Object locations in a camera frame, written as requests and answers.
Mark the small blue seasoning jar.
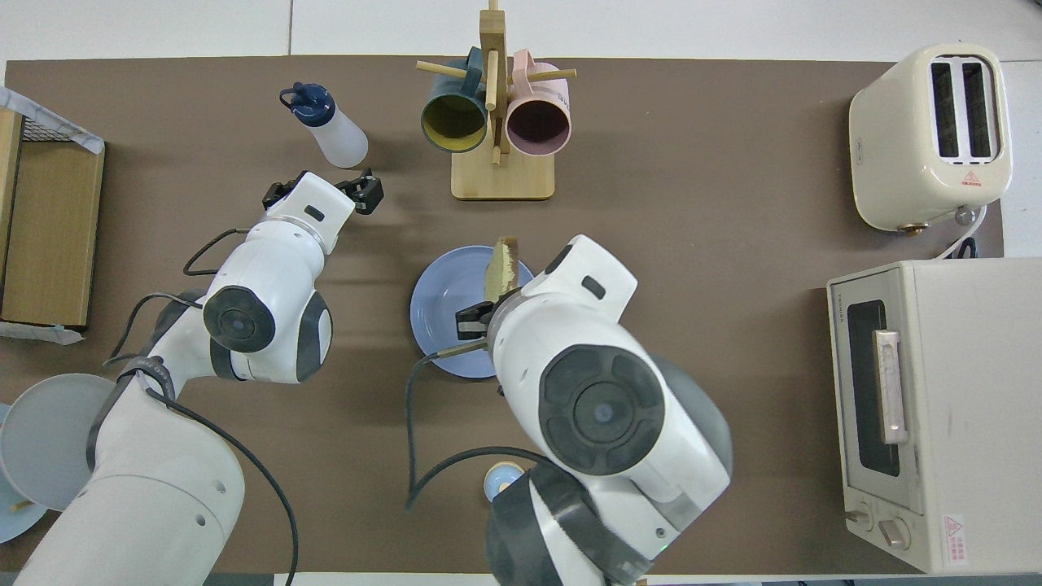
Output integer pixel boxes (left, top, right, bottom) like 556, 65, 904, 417
484, 461, 526, 503

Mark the wooden mug tree stand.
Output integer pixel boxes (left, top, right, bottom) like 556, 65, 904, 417
416, 0, 577, 201

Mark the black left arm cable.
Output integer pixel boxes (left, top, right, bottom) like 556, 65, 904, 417
85, 228, 298, 586

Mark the black wire basket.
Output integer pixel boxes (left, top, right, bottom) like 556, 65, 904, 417
18, 114, 86, 146

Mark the dark teal mug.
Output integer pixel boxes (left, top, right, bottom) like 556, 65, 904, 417
420, 46, 489, 155

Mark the wooden two-level shelf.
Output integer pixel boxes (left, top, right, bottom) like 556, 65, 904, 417
0, 108, 106, 328

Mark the light blue plate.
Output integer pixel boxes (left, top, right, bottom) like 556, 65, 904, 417
0, 405, 48, 544

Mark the cream two-slot toaster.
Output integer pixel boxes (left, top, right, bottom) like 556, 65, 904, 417
848, 43, 1014, 233

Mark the white squeeze bottle blue cap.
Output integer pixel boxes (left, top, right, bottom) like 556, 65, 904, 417
279, 82, 369, 169

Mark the toasted bread slice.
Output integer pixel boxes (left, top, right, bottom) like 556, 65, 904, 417
484, 237, 520, 304

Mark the white toaster power cord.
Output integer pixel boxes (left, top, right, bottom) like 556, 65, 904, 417
935, 205, 988, 261

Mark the white toaster oven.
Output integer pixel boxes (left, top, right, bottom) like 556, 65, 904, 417
826, 259, 1042, 575

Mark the white folded paper sheet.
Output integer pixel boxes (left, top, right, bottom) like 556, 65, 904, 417
0, 321, 85, 346

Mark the pink ribbed mug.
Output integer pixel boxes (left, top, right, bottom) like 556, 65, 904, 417
505, 49, 573, 158

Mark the blue round plate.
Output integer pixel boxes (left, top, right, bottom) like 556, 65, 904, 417
409, 246, 538, 379

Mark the pale grey plate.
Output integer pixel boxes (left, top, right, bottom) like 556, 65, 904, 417
0, 374, 115, 512

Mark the white patterned cloth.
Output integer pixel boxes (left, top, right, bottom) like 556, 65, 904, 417
0, 86, 105, 155

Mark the brown table mat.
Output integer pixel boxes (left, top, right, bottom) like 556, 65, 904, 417
0, 55, 1004, 575

